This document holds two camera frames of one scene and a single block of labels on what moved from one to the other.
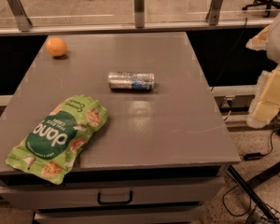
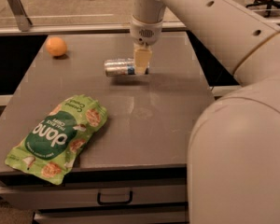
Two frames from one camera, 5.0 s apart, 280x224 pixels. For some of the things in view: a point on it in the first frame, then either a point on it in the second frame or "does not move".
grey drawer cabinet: [163, 152] does not move
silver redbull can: [131, 80] -> [118, 67]
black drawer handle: [106, 203] does not move
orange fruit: [56, 46] does not move
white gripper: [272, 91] -> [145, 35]
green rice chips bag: [50, 147] does not move
